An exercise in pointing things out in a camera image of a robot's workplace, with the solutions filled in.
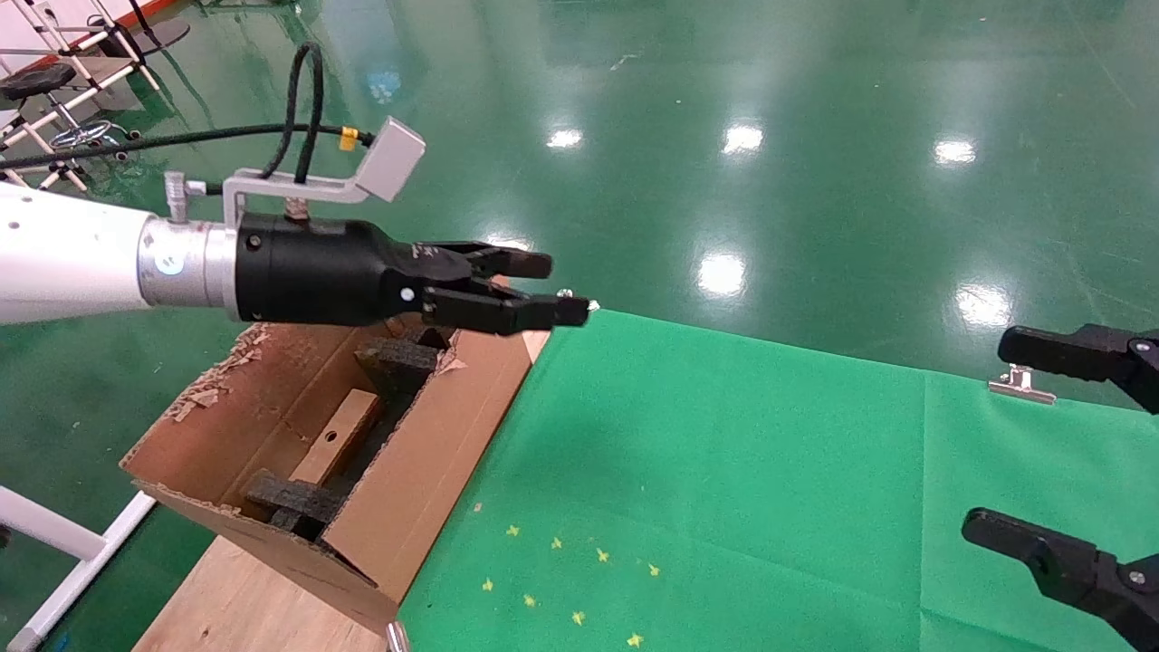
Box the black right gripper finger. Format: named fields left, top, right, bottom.
left=960, top=510, right=1159, bottom=652
left=996, top=324, right=1159, bottom=416

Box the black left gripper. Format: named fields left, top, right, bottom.
left=234, top=213, right=592, bottom=337

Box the small taped cardboard box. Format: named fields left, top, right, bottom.
left=290, top=389, right=381, bottom=485

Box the large open cardboard carton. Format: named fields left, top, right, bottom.
left=120, top=308, right=551, bottom=635

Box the black foam insert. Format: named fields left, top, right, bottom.
left=349, top=328, right=446, bottom=481
left=243, top=469, right=351, bottom=544

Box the green cloth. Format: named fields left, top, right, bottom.
left=398, top=308, right=1159, bottom=652

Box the black round stand base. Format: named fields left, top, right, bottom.
left=100, top=0, right=191, bottom=57

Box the white pipe rack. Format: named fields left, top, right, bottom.
left=0, top=0, right=164, bottom=223

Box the black swivel stool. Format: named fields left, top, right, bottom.
left=0, top=62, right=143, bottom=166

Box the white pipe stand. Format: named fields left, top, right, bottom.
left=0, top=484, right=159, bottom=652

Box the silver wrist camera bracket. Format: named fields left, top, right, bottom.
left=163, top=116, right=426, bottom=232

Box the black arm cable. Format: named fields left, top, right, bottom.
left=0, top=41, right=374, bottom=182

